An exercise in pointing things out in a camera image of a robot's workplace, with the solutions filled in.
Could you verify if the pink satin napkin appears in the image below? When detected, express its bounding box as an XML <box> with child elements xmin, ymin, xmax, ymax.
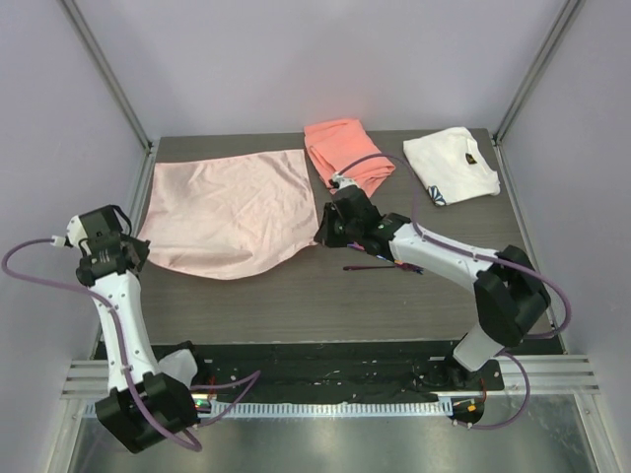
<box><xmin>138</xmin><ymin>149</ymin><xmax>318</xmax><ymax>280</ymax></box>

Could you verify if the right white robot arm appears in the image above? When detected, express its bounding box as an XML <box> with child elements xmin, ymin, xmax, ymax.
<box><xmin>315</xmin><ymin>174</ymin><xmax>550</xmax><ymax>389</ymax></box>

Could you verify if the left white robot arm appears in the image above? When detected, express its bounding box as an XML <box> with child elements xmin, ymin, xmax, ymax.
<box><xmin>66</xmin><ymin>205</ymin><xmax>210</xmax><ymax>453</ymax></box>

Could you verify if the folded coral cloth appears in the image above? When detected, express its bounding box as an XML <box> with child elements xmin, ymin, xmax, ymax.
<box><xmin>304</xmin><ymin>118</ymin><xmax>395</xmax><ymax>197</ymax></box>

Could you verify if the folded white shirt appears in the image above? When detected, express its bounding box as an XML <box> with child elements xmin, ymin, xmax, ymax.
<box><xmin>403</xmin><ymin>127</ymin><xmax>501</xmax><ymax>207</ymax></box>

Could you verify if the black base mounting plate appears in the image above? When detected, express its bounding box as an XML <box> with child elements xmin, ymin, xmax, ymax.
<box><xmin>96</xmin><ymin>339</ymin><xmax>505</xmax><ymax>403</ymax></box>

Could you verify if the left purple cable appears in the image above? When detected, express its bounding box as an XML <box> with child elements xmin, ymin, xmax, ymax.
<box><xmin>1</xmin><ymin>237</ymin><xmax>262</xmax><ymax>452</ymax></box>

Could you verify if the purple cable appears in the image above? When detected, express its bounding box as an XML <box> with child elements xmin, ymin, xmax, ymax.
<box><xmin>1</xmin><ymin>237</ymin><xmax>262</xmax><ymax>452</ymax></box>
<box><xmin>334</xmin><ymin>153</ymin><xmax>568</xmax><ymax>428</ymax></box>

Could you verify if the white slotted cable duct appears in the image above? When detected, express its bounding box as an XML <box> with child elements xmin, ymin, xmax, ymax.
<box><xmin>84</xmin><ymin>399</ymin><xmax>454</xmax><ymax>420</ymax></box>

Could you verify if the left aluminium frame post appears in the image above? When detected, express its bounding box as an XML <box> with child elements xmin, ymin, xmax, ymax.
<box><xmin>58</xmin><ymin>0</ymin><xmax>152</xmax><ymax>153</ymax></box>

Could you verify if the aluminium frame post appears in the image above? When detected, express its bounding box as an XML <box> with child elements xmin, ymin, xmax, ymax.
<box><xmin>492</xmin><ymin>0</ymin><xmax>585</xmax><ymax>146</ymax></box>
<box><xmin>58</xmin><ymin>0</ymin><xmax>152</xmax><ymax>153</ymax></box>

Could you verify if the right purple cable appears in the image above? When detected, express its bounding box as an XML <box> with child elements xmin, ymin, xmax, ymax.
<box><xmin>334</xmin><ymin>153</ymin><xmax>568</xmax><ymax>428</ymax></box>

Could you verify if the right aluminium frame post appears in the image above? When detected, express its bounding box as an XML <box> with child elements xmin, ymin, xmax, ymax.
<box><xmin>492</xmin><ymin>0</ymin><xmax>585</xmax><ymax>146</ymax></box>

